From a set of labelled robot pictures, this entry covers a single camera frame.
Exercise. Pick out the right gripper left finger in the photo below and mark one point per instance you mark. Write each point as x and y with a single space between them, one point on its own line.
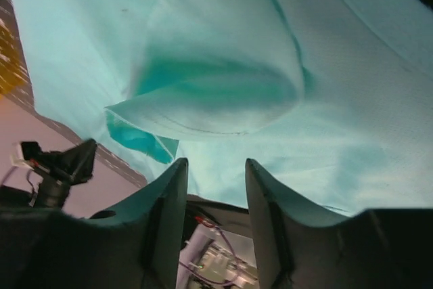
137 247

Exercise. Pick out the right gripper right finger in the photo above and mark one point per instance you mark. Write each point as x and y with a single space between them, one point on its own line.
299 244

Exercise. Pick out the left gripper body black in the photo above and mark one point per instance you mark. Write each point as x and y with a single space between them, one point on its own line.
59 172

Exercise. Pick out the teal t shirt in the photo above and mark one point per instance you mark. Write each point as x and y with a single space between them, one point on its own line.
333 97

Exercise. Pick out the black marble pattern mat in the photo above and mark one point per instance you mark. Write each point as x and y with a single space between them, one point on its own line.
18 114

